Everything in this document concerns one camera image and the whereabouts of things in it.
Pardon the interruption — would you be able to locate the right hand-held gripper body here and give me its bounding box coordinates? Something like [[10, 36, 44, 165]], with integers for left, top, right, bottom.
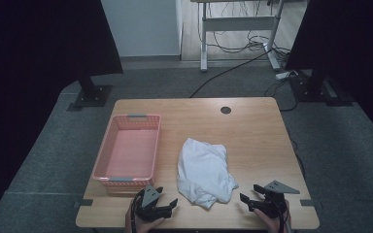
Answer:
[[248, 179, 301, 219]]

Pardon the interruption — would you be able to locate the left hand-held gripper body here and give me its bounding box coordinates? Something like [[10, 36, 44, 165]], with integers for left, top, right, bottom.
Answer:
[[131, 183, 173, 223]]

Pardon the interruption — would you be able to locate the white mesh garment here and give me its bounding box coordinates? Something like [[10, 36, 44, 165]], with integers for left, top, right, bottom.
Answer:
[[176, 137, 240, 210]]

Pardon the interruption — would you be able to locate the pink plastic basket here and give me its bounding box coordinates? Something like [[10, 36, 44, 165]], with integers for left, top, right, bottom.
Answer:
[[91, 113, 161, 195]]

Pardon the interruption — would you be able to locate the person's right hand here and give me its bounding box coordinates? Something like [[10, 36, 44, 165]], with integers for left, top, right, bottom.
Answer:
[[254, 200, 292, 233]]

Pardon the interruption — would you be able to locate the person's left hand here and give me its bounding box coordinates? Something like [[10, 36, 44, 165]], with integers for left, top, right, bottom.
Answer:
[[124, 199, 166, 233]]

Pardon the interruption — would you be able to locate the black stand base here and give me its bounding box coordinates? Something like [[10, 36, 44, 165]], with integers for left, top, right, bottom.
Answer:
[[288, 68, 355, 108], [66, 74, 114, 113]]

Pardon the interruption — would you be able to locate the white power strip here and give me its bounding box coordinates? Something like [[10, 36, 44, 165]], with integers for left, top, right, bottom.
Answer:
[[274, 69, 299, 82]]

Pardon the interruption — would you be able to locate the black curtain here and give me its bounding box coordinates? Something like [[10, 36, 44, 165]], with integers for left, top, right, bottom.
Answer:
[[0, 0, 124, 229], [285, 0, 373, 148]]

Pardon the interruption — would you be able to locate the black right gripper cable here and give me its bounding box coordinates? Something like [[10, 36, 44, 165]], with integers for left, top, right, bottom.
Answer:
[[271, 193, 289, 233]]

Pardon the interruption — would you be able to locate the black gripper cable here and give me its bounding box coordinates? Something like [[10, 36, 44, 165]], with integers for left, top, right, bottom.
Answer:
[[130, 189, 145, 233], [271, 193, 289, 233]]

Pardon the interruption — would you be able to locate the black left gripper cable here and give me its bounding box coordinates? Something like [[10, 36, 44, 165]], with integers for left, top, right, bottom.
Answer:
[[130, 189, 145, 233]]

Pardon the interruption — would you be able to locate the thin black looped cable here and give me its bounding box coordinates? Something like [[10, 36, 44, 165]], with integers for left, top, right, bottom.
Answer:
[[263, 78, 301, 113]]

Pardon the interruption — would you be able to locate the long black floor cable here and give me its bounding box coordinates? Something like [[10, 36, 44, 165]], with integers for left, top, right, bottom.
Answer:
[[188, 48, 274, 99]]

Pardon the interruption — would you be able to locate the tangle of black cables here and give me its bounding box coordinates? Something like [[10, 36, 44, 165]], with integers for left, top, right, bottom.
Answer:
[[203, 0, 293, 63]]

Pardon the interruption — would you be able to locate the white desk frame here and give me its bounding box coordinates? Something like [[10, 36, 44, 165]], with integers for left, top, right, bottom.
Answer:
[[189, 0, 306, 73]]

